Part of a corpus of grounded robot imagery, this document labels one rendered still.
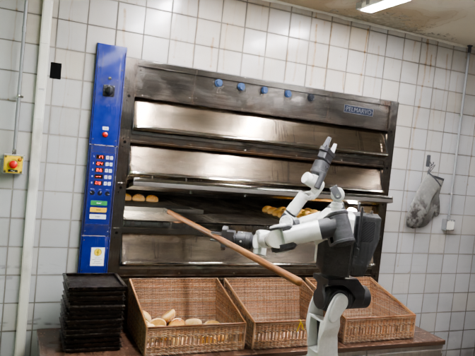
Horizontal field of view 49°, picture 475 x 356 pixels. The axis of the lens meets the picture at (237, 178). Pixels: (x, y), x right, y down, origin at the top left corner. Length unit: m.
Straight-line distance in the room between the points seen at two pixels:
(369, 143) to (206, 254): 1.38
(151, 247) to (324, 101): 1.47
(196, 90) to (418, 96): 1.68
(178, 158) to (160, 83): 0.45
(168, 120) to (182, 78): 0.26
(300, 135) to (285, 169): 0.24
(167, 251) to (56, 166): 0.81
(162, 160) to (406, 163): 1.81
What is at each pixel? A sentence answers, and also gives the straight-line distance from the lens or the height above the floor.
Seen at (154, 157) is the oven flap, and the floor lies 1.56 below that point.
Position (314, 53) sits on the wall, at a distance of 3.51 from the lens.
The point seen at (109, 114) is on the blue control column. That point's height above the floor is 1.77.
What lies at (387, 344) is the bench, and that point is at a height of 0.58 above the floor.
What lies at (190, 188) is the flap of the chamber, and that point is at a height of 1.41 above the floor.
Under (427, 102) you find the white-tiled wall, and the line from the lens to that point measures 4.07.
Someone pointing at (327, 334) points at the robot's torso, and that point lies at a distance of 2.64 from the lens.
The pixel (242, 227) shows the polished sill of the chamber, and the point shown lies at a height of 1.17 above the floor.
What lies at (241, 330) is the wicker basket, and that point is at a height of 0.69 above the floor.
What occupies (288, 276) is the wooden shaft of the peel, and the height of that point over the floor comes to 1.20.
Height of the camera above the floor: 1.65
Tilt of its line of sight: 3 degrees down
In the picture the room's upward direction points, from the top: 6 degrees clockwise
